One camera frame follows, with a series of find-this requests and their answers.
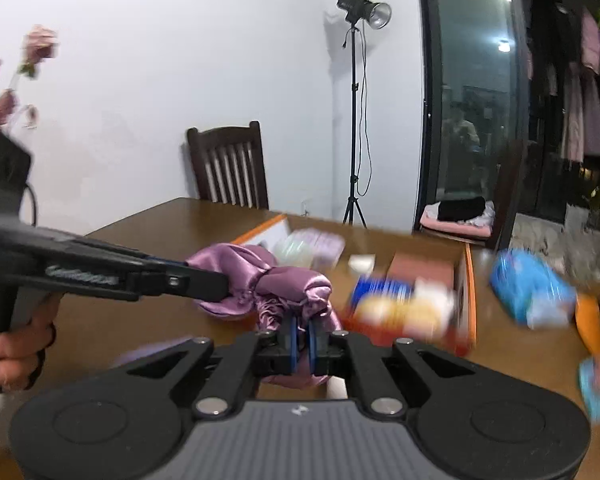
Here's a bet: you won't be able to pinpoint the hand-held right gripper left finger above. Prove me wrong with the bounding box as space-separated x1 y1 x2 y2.
125 316 299 419

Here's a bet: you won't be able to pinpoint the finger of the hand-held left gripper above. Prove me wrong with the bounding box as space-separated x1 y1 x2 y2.
145 257 232 307

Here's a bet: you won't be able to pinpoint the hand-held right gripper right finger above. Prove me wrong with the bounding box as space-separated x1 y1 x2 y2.
307 316 474 417

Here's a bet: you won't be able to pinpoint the purple satin cloth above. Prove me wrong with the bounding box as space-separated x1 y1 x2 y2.
185 242 344 389

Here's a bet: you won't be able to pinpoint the orange cardboard box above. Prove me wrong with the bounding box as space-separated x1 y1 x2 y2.
229 213 479 357

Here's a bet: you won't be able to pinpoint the orange soft item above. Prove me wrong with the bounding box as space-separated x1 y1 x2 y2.
574 294 600 357

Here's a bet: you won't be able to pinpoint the light blue soft cloth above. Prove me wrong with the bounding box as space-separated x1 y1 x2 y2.
578 355 600 423

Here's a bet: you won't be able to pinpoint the person's left hand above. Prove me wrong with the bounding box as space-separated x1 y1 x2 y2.
0 294 60 392

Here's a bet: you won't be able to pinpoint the blue white snack packet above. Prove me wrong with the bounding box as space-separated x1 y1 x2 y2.
349 276 415 312

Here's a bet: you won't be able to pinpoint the small white item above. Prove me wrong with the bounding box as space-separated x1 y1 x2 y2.
348 254 377 274

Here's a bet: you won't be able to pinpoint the pale purple tissue pack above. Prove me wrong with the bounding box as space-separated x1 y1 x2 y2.
274 229 347 272

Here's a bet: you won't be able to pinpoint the colourful packets in box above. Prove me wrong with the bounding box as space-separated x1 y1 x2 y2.
354 280 457 342

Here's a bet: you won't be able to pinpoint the dark wooden chair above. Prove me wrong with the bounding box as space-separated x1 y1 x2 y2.
186 120 271 212

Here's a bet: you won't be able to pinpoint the pink folded cloth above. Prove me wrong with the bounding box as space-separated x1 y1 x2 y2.
420 204 494 238

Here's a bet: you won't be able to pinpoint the pink artificial flowers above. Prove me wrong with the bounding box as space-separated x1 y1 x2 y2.
0 24 59 130

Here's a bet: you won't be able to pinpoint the black folded garment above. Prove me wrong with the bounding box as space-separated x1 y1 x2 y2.
436 196 487 222

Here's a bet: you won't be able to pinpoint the white folded cloth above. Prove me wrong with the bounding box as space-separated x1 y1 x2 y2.
467 201 497 229

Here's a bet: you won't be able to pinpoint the blue plastic packet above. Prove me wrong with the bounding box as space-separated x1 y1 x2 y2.
489 249 579 330

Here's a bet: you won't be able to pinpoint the studio light on stand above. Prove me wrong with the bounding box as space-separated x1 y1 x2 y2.
336 0 393 230

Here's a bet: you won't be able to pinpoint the black framed glass door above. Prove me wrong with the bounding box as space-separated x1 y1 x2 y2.
416 0 532 242

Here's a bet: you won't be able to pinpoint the row of hanging clothes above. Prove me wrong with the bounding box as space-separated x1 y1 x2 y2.
526 0 600 163

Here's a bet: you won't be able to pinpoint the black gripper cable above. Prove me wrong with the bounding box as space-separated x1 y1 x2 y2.
21 184 39 225

